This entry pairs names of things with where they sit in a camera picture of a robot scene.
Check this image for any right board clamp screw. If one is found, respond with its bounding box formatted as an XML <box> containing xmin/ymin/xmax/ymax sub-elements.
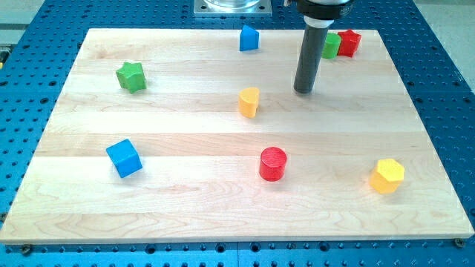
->
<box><xmin>453</xmin><ymin>238</ymin><xmax>465</xmax><ymax>248</ymax></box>

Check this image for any left board clamp screw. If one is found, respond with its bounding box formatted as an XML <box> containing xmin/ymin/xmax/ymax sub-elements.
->
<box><xmin>19</xmin><ymin>244</ymin><xmax>33</xmax><ymax>256</ymax></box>

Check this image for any red cylinder block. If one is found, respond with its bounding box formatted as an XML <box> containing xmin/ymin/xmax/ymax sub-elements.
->
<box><xmin>259</xmin><ymin>147</ymin><xmax>287</xmax><ymax>182</ymax></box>

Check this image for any board clamp screw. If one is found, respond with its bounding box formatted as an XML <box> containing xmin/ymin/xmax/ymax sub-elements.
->
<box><xmin>19</xmin><ymin>244</ymin><xmax>33</xmax><ymax>256</ymax></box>
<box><xmin>453</xmin><ymin>238</ymin><xmax>465</xmax><ymax>248</ymax></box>

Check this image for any green cylinder block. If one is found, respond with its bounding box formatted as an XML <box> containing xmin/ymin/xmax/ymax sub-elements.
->
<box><xmin>321</xmin><ymin>33</ymin><xmax>341</xmax><ymax>59</ymax></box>

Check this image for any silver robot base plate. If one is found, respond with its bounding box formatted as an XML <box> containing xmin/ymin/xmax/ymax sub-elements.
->
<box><xmin>194</xmin><ymin>0</ymin><xmax>272</xmax><ymax>16</ymax></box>

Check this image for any blue triangular prism block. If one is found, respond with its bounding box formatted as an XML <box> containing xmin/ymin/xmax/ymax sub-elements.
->
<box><xmin>239</xmin><ymin>25</ymin><xmax>260</xmax><ymax>51</ymax></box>

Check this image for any green star block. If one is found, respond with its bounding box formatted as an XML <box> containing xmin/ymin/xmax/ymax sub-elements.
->
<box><xmin>116</xmin><ymin>62</ymin><xmax>147</xmax><ymax>94</ymax></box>

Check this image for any yellow hexagon block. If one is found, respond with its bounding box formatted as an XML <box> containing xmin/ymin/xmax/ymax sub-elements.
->
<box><xmin>369</xmin><ymin>159</ymin><xmax>405</xmax><ymax>194</ymax></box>

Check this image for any yellow heart block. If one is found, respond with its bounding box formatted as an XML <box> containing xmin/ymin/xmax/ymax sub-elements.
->
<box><xmin>238</xmin><ymin>88</ymin><xmax>260</xmax><ymax>118</ymax></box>

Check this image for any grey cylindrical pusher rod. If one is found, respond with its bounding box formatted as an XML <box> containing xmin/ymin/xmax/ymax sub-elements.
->
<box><xmin>293</xmin><ymin>16</ymin><xmax>334</xmax><ymax>94</ymax></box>

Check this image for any red star block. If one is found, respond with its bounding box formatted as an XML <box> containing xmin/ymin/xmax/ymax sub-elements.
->
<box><xmin>337</xmin><ymin>29</ymin><xmax>361</xmax><ymax>58</ymax></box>

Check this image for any wooden board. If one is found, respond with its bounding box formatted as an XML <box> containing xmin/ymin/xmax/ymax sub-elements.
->
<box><xmin>1</xmin><ymin>28</ymin><xmax>474</xmax><ymax>245</ymax></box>

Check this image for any blue cube block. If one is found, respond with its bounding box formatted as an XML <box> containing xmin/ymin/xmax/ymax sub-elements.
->
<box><xmin>105</xmin><ymin>139</ymin><xmax>143</xmax><ymax>178</ymax></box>

